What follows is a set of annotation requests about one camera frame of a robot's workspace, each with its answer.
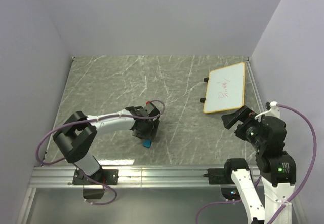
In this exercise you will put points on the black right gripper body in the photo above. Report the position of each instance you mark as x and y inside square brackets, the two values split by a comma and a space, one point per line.
[248, 131]

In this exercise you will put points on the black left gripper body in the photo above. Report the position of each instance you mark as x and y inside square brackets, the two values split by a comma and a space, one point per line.
[146, 132]

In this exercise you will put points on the blue whiteboard eraser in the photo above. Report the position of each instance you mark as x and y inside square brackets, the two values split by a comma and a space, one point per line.
[147, 143]

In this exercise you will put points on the orange framed whiteboard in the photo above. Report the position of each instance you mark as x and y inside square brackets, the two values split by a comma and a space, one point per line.
[225, 89]

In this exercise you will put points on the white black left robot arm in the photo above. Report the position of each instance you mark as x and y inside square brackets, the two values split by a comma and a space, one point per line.
[75, 140]

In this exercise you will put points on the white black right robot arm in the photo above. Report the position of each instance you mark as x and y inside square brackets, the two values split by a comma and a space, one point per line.
[266, 133]

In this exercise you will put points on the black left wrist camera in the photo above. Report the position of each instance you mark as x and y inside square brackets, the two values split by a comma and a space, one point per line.
[151, 110]

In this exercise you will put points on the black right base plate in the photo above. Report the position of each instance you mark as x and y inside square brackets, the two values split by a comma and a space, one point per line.
[218, 176]

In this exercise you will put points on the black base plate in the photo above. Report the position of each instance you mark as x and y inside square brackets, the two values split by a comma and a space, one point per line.
[218, 176]
[104, 176]

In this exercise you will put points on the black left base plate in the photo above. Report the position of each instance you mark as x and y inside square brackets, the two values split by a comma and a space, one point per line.
[104, 176]

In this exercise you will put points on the aluminium front rail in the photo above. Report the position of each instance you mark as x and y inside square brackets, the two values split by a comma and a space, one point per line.
[129, 176]

